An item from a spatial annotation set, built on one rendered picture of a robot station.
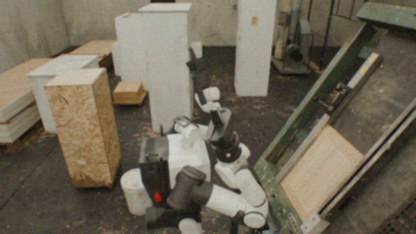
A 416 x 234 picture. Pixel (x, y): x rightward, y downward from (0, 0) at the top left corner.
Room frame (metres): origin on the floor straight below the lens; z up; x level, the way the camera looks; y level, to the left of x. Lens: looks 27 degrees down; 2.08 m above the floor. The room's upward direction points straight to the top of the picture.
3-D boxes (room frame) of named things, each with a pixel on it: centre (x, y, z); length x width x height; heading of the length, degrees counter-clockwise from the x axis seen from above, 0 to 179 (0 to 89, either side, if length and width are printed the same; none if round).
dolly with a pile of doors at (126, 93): (4.61, 1.44, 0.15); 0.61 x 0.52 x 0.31; 0
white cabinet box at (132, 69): (5.51, 1.43, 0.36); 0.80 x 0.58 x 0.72; 0
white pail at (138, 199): (2.04, 0.69, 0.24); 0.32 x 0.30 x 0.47; 0
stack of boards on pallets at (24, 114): (4.21, 3.13, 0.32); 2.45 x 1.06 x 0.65; 0
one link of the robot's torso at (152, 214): (1.01, 0.18, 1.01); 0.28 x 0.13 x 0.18; 99
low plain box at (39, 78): (3.91, 2.13, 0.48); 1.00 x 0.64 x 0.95; 0
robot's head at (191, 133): (1.01, 0.09, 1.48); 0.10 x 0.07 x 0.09; 38
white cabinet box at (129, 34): (5.54, 1.41, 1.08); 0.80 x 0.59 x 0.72; 0
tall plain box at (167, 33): (3.86, 0.53, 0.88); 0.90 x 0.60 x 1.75; 0
